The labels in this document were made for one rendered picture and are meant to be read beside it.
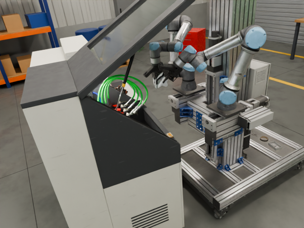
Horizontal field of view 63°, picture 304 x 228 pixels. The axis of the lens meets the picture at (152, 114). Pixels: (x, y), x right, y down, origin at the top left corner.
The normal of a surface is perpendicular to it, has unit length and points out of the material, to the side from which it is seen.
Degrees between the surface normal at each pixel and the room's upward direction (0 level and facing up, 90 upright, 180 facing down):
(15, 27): 90
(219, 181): 0
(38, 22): 90
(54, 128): 90
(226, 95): 97
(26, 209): 0
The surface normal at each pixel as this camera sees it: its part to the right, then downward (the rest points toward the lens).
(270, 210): -0.10, -0.87
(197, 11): 0.49, 0.38
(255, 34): -0.22, 0.39
